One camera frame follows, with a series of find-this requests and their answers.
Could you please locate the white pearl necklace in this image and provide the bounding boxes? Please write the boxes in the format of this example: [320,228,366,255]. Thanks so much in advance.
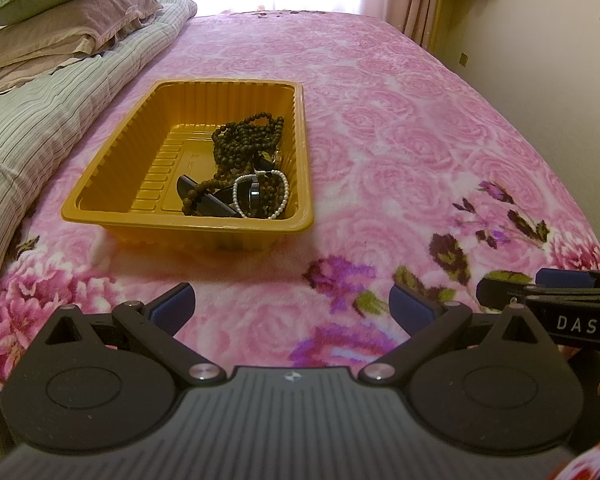
[232,168,292,221]

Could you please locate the black wrist watch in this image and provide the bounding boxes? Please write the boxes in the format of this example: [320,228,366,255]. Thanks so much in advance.
[226,152,285,219]

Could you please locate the yellow plastic tray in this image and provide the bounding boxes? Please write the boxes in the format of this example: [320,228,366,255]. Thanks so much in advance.
[61,79,314,250]

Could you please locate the long brown bead necklace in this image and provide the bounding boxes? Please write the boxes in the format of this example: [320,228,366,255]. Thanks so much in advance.
[180,112,287,217]

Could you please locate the pink floral blanket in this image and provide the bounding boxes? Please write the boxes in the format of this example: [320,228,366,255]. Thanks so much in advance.
[0,12,600,385]

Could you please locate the striped green quilt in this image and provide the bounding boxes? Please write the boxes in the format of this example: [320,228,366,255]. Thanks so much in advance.
[0,0,197,273]

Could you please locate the mauve pillow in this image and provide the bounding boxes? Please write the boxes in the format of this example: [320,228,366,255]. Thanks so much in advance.
[0,0,162,93]

